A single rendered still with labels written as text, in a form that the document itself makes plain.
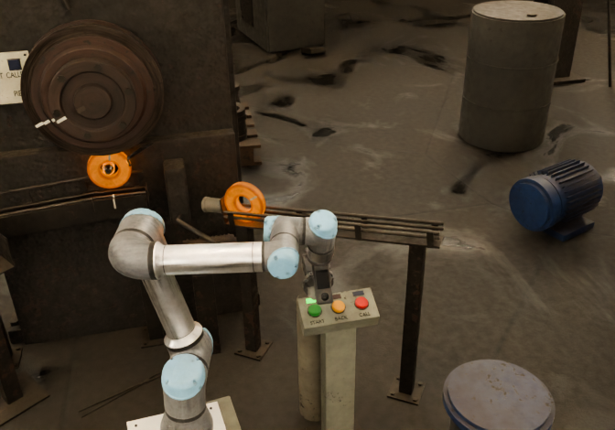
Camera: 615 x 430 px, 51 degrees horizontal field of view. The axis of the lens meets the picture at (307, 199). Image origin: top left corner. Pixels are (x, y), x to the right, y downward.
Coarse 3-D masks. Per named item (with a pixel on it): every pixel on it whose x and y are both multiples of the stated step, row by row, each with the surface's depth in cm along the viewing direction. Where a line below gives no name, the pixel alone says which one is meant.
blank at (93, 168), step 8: (96, 160) 237; (104, 160) 238; (112, 160) 238; (120, 160) 239; (88, 168) 238; (96, 168) 239; (120, 168) 241; (128, 168) 241; (96, 176) 240; (104, 176) 241; (112, 176) 243; (120, 176) 242; (128, 176) 243; (96, 184) 241; (104, 184) 242; (112, 184) 243; (120, 184) 244
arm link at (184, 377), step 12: (168, 360) 181; (180, 360) 181; (192, 360) 181; (204, 360) 187; (168, 372) 177; (180, 372) 177; (192, 372) 178; (204, 372) 180; (168, 384) 175; (180, 384) 175; (192, 384) 175; (204, 384) 181; (168, 396) 177; (180, 396) 175; (192, 396) 176; (204, 396) 182; (168, 408) 179; (180, 408) 177; (192, 408) 179
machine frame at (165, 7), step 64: (0, 0) 217; (128, 0) 226; (192, 0) 231; (192, 64) 242; (0, 128) 237; (192, 128) 254; (64, 192) 249; (128, 192) 254; (192, 192) 261; (64, 256) 261; (64, 320) 276; (128, 320) 283
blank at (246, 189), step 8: (240, 184) 234; (248, 184) 235; (232, 192) 237; (240, 192) 235; (248, 192) 234; (256, 192) 233; (224, 200) 240; (232, 200) 238; (256, 200) 234; (264, 200) 236; (232, 208) 240; (240, 208) 240; (256, 208) 236; (264, 208) 237; (240, 216) 240; (248, 216) 239
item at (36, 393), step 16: (0, 240) 222; (0, 256) 228; (0, 272) 220; (0, 336) 235; (0, 352) 237; (0, 368) 239; (0, 384) 243; (16, 384) 247; (32, 384) 256; (0, 400) 249; (16, 400) 249; (32, 400) 249; (0, 416) 242
